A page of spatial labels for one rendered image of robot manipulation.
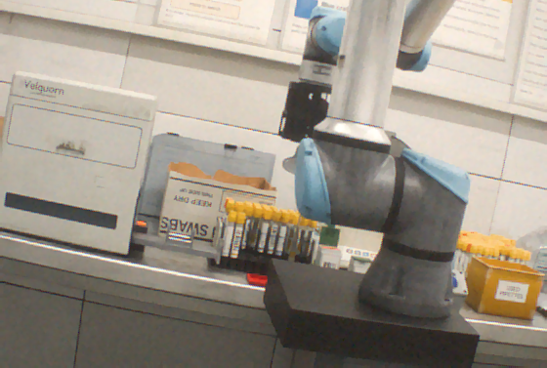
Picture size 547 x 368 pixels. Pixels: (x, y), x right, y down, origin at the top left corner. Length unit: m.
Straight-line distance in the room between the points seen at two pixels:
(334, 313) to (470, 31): 1.29
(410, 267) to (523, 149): 1.18
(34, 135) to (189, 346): 0.91
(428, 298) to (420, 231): 0.10
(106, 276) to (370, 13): 0.68
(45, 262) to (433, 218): 0.71
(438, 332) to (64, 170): 0.75
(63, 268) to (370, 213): 0.60
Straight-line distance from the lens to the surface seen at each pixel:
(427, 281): 1.30
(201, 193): 1.91
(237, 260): 1.73
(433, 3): 1.48
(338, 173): 1.25
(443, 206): 1.29
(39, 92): 1.62
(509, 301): 1.82
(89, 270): 1.60
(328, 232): 1.76
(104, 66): 2.25
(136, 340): 2.34
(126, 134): 1.61
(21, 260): 1.62
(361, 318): 1.24
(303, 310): 1.22
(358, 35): 1.27
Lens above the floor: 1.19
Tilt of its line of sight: 3 degrees down
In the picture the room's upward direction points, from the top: 11 degrees clockwise
